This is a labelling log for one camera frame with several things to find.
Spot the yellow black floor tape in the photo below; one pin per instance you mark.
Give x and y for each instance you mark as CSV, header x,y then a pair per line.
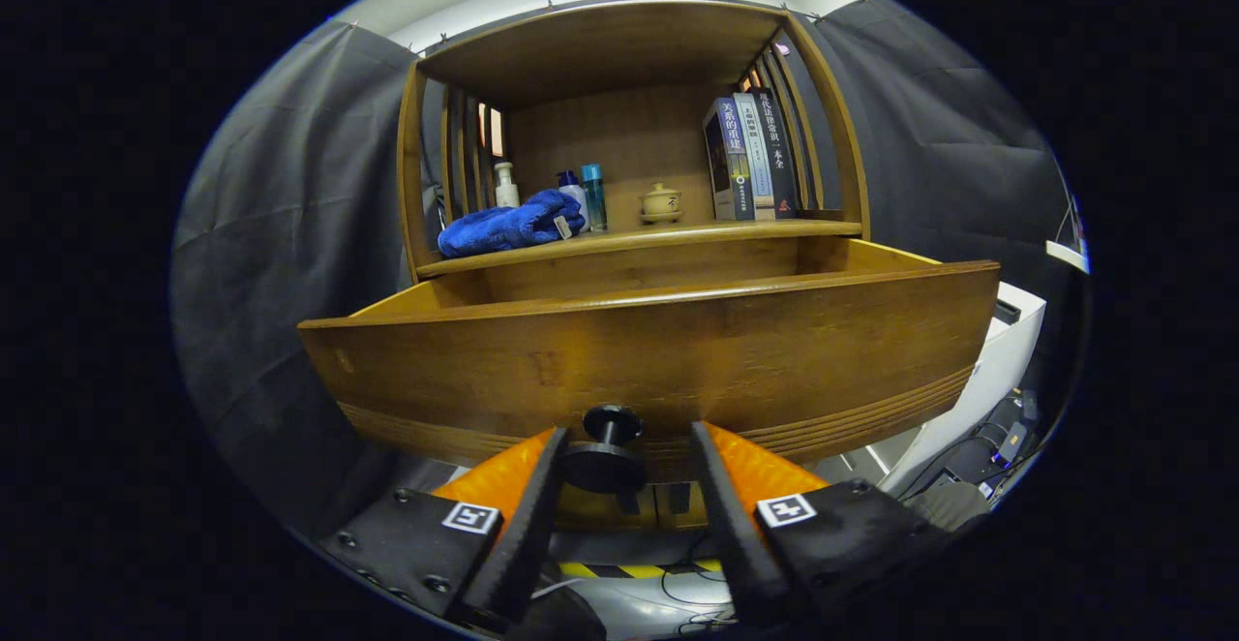
x,y
629,570

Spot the blue towel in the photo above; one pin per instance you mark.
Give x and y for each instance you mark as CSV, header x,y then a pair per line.
x,y
503,227

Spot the beige lidded tea cup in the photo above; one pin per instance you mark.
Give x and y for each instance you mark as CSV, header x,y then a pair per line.
x,y
661,203

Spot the grey book blue spine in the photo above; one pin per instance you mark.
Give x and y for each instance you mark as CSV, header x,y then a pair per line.
x,y
726,162

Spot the black book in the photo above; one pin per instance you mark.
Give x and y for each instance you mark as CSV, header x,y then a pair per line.
x,y
779,152

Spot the black drawer knob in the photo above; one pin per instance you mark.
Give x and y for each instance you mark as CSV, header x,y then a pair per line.
x,y
605,467

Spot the wooden countertop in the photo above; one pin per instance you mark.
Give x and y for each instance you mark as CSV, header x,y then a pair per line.
x,y
678,232

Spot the white shelf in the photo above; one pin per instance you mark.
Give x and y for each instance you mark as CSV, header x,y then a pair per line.
x,y
1065,254

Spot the wooden cabinet door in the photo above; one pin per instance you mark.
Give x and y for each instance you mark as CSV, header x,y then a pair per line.
x,y
678,501
586,513

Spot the wooden cabinet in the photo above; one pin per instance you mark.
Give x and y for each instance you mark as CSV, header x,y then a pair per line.
x,y
619,137

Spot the white bottle blue cap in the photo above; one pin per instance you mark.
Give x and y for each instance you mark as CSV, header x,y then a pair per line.
x,y
576,194

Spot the white pump bottle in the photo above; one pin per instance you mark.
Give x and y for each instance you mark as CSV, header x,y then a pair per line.
x,y
505,194

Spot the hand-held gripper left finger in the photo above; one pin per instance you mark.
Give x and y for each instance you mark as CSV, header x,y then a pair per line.
x,y
528,544

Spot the wooden drawer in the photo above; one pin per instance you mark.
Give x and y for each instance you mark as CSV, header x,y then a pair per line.
x,y
678,360

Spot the teal translucent bottle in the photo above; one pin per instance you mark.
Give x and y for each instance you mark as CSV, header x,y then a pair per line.
x,y
594,200

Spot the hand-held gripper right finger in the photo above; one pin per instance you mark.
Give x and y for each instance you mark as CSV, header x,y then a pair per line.
x,y
731,544

